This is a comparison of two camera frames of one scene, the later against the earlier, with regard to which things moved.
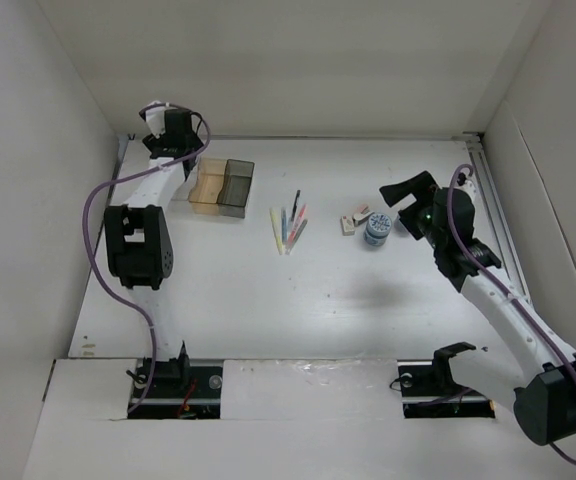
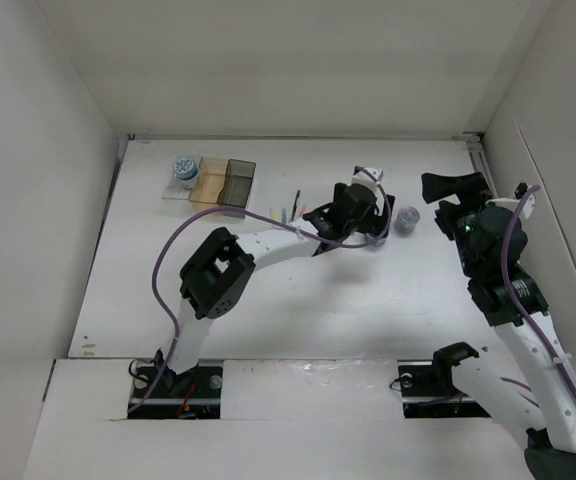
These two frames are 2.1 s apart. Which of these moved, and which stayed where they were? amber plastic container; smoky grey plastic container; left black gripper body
Moved: left black gripper body
Stayed: amber plastic container; smoky grey plastic container
